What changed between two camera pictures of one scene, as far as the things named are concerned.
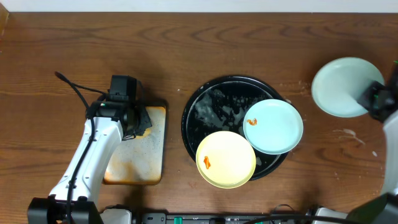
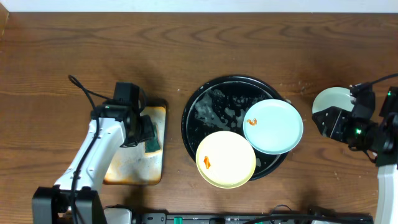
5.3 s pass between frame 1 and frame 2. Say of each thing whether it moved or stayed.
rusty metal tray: stayed
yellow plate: stayed
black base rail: stayed
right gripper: moved
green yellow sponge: moved
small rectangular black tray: stayed
